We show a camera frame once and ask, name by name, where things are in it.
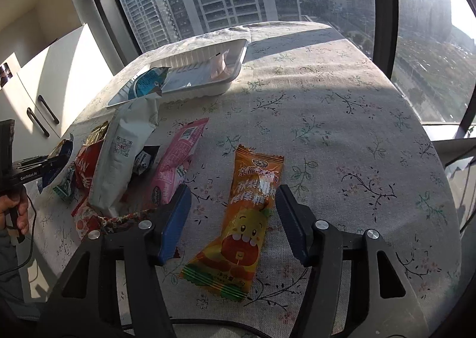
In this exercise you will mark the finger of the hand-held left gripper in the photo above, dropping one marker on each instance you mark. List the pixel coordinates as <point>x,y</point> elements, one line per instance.
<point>52,163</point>

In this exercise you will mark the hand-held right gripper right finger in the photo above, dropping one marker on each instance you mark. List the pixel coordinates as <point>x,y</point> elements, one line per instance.
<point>292,224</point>

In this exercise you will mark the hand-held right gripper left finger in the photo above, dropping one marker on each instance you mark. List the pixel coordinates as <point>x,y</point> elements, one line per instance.
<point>174,220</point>

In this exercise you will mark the blue snack packet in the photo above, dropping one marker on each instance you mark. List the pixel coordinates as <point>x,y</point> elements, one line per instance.
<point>65,146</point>

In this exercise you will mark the red snack bag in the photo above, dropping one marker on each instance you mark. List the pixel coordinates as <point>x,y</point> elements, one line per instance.
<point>87,166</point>

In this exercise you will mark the pink snack packet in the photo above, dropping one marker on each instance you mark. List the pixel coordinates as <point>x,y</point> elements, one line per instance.
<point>174,166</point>

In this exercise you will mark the orange snack packet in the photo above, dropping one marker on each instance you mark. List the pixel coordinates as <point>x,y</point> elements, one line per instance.
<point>238,226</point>

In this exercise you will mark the gold snack packet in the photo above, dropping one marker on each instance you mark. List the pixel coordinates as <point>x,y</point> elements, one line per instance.
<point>97,133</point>

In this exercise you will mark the white snack bag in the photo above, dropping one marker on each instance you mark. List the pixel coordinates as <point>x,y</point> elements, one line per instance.
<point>115,174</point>

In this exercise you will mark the small dark snack packet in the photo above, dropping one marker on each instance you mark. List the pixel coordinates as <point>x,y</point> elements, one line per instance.
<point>145,161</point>

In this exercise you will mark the red white snack packet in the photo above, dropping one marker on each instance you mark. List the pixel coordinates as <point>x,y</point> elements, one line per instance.
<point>83,222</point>

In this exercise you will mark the white plastic tray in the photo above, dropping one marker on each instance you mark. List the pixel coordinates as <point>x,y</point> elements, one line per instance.
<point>193,66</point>

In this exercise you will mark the person's left hand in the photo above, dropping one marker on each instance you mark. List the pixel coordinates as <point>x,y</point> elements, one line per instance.
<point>23,207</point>

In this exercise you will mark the small green snack packet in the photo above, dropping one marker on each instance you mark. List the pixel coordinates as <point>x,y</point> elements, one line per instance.
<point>66,186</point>

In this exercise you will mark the brown patterned snack packet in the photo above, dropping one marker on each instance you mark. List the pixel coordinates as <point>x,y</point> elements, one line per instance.
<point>122,220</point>

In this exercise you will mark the floral tablecloth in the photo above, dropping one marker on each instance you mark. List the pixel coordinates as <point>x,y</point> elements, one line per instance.
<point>334,137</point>

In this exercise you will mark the white cabinet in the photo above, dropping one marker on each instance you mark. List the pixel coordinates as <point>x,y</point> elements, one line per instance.
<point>55,62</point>

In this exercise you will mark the teal snack packet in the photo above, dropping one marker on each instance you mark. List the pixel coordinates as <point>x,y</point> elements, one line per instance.
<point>148,83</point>

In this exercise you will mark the black window frame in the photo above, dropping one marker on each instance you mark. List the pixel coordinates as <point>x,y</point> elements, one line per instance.
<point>383,25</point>

